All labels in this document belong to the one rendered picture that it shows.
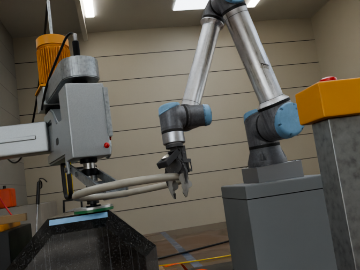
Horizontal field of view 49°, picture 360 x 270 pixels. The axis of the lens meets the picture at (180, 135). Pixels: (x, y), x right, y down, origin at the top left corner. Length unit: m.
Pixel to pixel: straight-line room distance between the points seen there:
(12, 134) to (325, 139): 2.39
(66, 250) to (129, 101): 5.77
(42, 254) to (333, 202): 1.58
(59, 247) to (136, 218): 5.44
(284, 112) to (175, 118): 0.48
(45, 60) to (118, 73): 4.91
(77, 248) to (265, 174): 1.03
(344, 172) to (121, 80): 7.06
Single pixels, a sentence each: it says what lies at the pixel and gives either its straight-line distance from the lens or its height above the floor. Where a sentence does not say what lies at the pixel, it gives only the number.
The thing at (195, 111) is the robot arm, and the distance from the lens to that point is 1.59.
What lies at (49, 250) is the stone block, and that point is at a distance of 2.18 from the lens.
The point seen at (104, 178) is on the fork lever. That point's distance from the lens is 2.20.
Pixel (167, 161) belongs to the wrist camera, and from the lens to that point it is 1.46.
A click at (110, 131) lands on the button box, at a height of 1.23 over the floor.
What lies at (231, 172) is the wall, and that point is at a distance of 7.85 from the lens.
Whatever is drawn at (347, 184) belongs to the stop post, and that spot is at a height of 0.85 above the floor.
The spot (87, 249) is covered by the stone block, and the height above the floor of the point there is 0.62.
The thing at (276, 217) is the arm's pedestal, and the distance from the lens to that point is 1.76.
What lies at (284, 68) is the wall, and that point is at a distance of 8.63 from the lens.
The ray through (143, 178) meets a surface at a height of 0.93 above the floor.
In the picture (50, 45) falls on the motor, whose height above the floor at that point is 1.99.
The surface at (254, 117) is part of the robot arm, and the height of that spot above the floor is 1.15.
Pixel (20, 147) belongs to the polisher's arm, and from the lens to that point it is 2.94.
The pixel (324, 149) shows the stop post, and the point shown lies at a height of 0.94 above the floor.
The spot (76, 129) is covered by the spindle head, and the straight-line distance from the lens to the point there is 2.21.
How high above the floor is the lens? 0.91
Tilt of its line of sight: 7 degrees up
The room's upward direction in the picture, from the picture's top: 8 degrees counter-clockwise
